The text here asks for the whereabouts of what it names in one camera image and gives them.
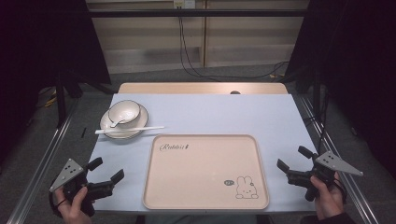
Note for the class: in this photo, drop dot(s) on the black horizontal bar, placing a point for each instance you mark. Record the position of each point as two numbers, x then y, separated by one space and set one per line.
186 12

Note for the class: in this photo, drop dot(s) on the white wall socket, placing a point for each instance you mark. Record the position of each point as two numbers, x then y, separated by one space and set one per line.
184 3

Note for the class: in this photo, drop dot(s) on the small black pen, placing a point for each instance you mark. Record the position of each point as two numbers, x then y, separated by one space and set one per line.
83 132

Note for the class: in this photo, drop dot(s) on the beige tray with rabbit print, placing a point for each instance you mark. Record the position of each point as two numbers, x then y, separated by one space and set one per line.
202 174

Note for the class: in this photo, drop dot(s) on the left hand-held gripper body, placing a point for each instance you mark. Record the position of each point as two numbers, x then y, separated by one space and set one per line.
73 180

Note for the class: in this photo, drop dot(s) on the black curtain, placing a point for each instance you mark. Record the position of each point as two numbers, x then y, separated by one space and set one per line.
358 62
37 46

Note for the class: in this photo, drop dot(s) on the white plate with dark rim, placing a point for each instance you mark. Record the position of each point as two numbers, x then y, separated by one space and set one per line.
140 123

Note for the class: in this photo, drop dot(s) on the white ceramic spoon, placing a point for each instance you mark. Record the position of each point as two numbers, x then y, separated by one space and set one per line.
120 121

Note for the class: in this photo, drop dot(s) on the white chopstick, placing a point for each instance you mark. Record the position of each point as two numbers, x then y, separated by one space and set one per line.
146 128
102 132

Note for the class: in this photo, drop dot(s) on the light blue table mat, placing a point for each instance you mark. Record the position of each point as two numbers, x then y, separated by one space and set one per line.
218 115

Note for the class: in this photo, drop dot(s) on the aluminium rail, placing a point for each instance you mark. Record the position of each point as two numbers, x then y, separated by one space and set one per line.
40 168
351 186

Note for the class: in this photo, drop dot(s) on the white bowl with dark rim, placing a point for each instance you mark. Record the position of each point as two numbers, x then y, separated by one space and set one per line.
124 112

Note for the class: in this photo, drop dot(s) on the person's dark sleeve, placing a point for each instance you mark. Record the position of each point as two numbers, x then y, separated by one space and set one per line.
330 219

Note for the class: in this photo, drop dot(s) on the person's left hand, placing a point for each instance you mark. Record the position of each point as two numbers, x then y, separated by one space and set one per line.
73 208

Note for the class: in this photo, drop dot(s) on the black metal stand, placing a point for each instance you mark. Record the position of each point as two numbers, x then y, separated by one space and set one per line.
61 99
316 93

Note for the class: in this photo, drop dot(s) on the wooden table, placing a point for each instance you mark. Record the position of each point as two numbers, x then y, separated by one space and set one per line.
186 88

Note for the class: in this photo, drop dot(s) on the person's right hand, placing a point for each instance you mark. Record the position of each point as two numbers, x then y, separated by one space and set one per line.
327 199

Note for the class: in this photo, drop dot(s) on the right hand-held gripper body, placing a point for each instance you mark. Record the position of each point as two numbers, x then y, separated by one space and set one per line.
323 169

